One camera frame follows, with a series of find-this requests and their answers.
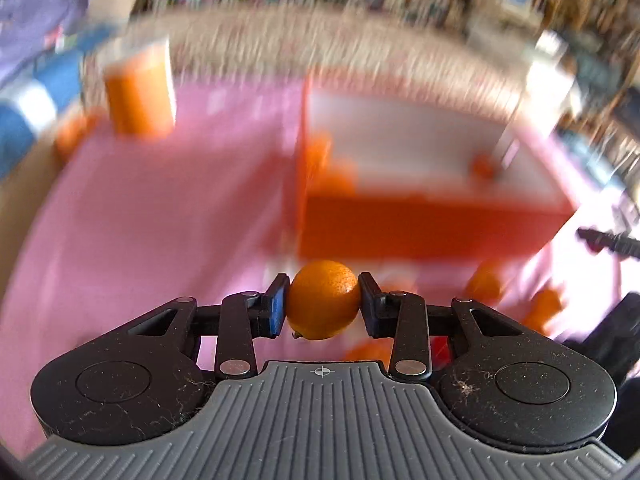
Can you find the pink cloth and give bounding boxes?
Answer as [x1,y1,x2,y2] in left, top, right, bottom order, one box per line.
[0,80,640,461]

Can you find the blue cloth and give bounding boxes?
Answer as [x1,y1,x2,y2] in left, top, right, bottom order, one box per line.
[0,50,86,176]

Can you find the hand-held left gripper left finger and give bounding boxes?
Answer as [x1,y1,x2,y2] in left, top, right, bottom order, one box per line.
[127,272,293,378]

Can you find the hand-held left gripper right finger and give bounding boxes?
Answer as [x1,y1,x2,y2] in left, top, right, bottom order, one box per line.
[357,271,521,381]

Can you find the orange storage box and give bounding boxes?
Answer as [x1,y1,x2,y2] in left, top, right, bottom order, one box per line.
[285,77,581,266]

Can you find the quilted floral sofa cover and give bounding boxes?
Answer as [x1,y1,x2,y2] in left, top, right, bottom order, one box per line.
[85,2,556,126]

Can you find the side table with white cloth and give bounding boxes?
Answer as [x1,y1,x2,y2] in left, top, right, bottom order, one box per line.
[520,30,583,116]

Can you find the purple cloth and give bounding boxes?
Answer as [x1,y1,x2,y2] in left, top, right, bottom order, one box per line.
[0,0,91,86]

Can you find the mandarin orange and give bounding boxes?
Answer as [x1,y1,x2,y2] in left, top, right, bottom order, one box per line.
[55,112,101,161]
[286,259,362,342]
[470,152,498,178]
[465,262,503,303]
[522,287,563,333]
[345,341,393,363]
[305,132,333,176]

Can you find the orange cylindrical container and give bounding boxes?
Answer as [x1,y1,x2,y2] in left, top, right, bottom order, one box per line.
[102,40,178,138]

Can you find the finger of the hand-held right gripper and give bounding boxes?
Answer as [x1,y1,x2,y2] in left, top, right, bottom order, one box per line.
[576,227,640,262]

